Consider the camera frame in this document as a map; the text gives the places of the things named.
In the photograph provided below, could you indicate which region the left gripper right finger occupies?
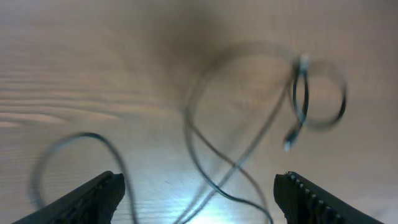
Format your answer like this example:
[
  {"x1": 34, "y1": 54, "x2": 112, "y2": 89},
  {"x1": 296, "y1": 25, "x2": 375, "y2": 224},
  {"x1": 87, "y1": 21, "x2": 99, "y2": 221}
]
[{"x1": 273, "y1": 171, "x2": 382, "y2": 224}]

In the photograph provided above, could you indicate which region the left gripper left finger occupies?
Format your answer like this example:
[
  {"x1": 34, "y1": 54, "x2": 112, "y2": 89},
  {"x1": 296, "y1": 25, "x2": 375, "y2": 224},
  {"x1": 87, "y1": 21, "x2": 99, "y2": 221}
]
[{"x1": 14, "y1": 171, "x2": 126, "y2": 224}]

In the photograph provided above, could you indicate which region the black USB cable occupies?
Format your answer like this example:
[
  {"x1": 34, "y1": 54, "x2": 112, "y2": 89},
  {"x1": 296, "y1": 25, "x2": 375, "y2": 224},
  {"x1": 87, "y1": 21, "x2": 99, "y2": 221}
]
[{"x1": 174, "y1": 42, "x2": 348, "y2": 224}]

